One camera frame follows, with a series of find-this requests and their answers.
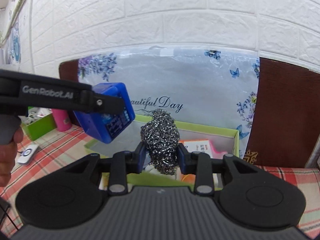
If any blue plastic box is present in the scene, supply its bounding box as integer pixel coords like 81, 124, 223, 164
74, 82, 135, 144

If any steel wool scrubber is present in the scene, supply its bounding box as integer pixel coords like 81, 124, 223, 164
140, 109, 180, 175

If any person's left hand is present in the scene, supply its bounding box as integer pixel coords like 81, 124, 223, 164
0, 128, 24, 187

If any pink white card box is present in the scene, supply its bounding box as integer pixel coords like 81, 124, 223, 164
179, 139, 228, 159

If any green cardboard storage box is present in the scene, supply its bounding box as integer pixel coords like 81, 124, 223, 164
85, 115, 239, 188

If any pink thermos bottle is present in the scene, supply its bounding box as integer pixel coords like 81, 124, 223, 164
52, 109, 72, 132

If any small green box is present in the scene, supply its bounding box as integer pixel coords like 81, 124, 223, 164
20, 107, 56, 141

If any white round device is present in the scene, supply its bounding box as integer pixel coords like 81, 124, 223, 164
17, 144, 39, 165

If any floral plastic bedding bag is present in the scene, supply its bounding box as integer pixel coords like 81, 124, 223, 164
78, 47, 260, 155

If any brown wooden headboard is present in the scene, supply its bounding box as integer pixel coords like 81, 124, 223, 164
59, 59, 319, 168

